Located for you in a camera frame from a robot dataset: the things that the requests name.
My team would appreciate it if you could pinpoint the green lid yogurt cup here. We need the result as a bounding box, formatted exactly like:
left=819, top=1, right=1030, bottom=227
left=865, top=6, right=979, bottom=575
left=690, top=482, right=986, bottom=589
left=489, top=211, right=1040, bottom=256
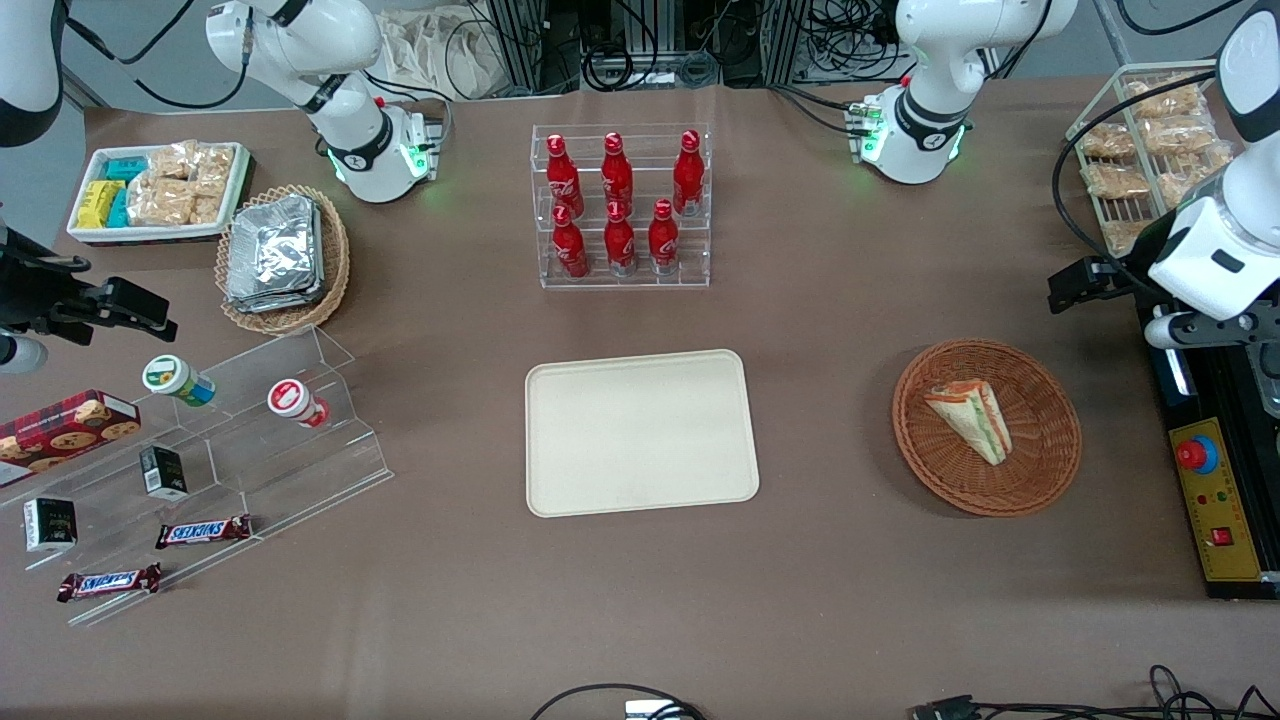
left=141, top=354, right=217, bottom=407

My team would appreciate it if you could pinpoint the clear acrylic bottle rack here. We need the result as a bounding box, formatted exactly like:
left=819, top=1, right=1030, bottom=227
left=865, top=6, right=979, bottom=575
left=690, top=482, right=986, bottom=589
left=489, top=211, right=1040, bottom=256
left=531, top=123, right=712, bottom=291

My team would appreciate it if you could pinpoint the brown Snickers bar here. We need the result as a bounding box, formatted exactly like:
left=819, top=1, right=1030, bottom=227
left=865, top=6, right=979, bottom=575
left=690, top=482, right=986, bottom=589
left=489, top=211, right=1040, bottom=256
left=56, top=563, right=164, bottom=603
left=156, top=514, right=254, bottom=550

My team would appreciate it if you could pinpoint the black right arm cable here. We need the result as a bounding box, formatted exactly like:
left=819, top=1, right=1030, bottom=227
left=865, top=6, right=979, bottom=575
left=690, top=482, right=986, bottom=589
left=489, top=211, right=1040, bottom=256
left=60, top=0, right=253, bottom=112

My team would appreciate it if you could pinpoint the red cola bottle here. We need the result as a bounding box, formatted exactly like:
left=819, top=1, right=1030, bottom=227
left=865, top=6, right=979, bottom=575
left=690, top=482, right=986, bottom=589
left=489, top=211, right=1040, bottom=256
left=673, top=130, right=705, bottom=216
left=552, top=205, right=589, bottom=279
left=648, top=198, right=681, bottom=276
left=546, top=133, right=584, bottom=216
left=601, top=132, right=634, bottom=213
left=604, top=200, right=637, bottom=278

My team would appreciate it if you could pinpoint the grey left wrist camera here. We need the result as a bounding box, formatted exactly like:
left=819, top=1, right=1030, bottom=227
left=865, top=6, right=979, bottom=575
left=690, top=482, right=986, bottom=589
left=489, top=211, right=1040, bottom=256
left=1144, top=310, right=1201, bottom=349

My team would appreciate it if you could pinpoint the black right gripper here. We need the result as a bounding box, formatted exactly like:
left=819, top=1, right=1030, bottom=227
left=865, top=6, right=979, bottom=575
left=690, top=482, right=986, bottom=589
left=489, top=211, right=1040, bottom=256
left=0, top=228, right=179, bottom=345

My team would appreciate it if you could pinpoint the round brown wicker basket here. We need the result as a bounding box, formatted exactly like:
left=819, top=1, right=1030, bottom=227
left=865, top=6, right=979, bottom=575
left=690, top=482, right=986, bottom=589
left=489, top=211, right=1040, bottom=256
left=892, top=340, right=1083, bottom=518

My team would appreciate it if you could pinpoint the white rectangular snack bin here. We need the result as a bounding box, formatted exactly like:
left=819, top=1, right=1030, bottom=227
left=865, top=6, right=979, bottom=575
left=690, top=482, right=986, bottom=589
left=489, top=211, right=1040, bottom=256
left=67, top=142, right=252, bottom=245

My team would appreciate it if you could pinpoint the clear acrylic step shelf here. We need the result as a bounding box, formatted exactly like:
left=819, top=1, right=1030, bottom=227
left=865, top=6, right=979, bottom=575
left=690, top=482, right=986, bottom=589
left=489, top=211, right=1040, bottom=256
left=0, top=325, right=394, bottom=629

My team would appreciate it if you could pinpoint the yellow snack packet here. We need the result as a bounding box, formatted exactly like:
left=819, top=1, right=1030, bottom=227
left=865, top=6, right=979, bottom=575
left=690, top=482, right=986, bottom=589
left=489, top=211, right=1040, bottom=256
left=77, top=180, right=126, bottom=229

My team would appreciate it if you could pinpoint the red tartan cookie box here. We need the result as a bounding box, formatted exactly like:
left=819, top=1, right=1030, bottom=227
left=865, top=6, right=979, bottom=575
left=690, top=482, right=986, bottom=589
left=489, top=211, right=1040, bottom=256
left=0, top=389, right=142, bottom=489

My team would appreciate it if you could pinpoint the white wire rack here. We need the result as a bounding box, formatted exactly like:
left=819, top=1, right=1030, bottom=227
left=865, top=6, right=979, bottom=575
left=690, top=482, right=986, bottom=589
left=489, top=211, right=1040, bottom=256
left=1064, top=62, right=1241, bottom=261

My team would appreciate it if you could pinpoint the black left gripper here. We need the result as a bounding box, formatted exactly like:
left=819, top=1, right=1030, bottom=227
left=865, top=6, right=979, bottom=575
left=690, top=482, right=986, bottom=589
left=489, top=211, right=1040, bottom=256
left=1048, top=257, right=1280, bottom=349

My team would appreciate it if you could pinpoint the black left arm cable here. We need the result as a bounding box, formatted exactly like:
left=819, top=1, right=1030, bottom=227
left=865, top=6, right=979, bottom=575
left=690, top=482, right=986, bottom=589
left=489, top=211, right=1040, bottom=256
left=1051, top=70, right=1217, bottom=293

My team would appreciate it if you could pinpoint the black looped table cable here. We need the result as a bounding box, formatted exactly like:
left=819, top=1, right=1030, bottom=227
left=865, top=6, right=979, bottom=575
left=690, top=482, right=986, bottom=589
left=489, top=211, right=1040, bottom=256
left=528, top=682, right=707, bottom=720

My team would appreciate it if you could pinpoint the cream plastic tray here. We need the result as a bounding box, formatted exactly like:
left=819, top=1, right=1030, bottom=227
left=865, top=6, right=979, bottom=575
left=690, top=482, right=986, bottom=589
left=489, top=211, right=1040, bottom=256
left=525, top=349, right=761, bottom=519

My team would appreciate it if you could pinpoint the triangular sandwich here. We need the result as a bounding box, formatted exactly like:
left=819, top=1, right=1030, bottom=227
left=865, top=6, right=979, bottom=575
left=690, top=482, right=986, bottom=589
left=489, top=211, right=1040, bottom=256
left=922, top=380, right=1013, bottom=467

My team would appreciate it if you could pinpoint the aluminium frame post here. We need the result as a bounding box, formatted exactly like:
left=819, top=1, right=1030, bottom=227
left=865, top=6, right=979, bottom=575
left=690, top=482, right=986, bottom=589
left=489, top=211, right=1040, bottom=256
left=768, top=0, right=813, bottom=83
left=486, top=0, right=553, bottom=95

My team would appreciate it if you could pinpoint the small black carton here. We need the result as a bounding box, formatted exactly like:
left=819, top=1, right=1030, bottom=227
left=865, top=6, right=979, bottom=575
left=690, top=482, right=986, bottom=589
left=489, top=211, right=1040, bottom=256
left=139, top=445, right=189, bottom=502
left=23, top=496, right=79, bottom=554

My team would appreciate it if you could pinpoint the oval light wicker basket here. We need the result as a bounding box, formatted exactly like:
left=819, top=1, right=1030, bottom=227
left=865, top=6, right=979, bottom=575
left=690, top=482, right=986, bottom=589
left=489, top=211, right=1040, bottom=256
left=216, top=184, right=352, bottom=336

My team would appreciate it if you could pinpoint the black tangled cable bundle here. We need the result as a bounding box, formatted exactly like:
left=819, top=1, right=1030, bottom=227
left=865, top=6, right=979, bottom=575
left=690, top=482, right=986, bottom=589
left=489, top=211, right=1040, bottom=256
left=975, top=664, right=1280, bottom=720

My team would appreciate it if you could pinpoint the silver foil pack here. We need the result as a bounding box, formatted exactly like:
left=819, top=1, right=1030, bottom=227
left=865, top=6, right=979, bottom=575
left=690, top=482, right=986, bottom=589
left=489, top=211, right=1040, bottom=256
left=226, top=198, right=328, bottom=314
left=228, top=196, right=319, bottom=301

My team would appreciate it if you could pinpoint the red lid yogurt cup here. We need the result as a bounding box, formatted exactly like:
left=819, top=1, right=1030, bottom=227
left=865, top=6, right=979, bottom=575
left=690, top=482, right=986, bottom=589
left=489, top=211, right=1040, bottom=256
left=266, top=378, right=331, bottom=430

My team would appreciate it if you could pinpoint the black yellow control box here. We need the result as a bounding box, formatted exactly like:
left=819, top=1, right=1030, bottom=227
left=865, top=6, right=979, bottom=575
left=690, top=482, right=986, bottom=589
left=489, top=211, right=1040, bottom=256
left=1135, top=300, right=1280, bottom=602

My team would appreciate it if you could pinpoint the white cloth bag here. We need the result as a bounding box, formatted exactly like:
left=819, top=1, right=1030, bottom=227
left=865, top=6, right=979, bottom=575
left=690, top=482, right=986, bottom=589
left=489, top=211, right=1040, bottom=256
left=378, top=8, right=503, bottom=101

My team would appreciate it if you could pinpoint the black coiled cable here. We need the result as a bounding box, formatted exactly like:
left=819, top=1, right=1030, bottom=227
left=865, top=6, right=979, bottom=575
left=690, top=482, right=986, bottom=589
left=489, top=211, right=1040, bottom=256
left=581, top=42, right=663, bottom=93

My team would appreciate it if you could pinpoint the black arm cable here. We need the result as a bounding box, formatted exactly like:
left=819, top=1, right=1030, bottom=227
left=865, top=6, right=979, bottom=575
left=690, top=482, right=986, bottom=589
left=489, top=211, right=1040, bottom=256
left=60, top=0, right=253, bottom=112
left=1051, top=70, right=1217, bottom=293

